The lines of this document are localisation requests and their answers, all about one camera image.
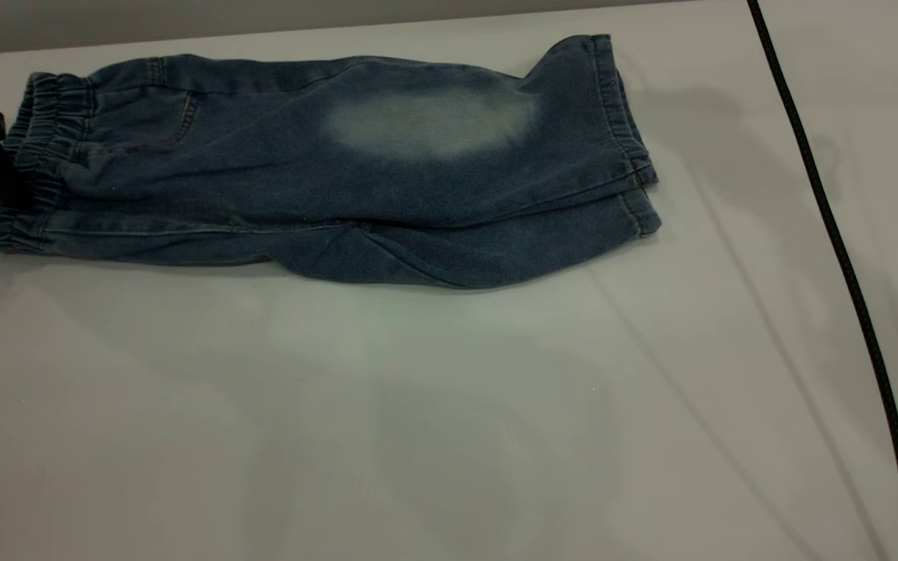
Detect blue denim shorts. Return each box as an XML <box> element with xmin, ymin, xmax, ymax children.
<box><xmin>0</xmin><ymin>33</ymin><xmax>662</xmax><ymax>291</ymax></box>

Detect black braided cable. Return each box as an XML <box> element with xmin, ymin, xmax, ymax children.
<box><xmin>745</xmin><ymin>0</ymin><xmax>898</xmax><ymax>561</ymax></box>

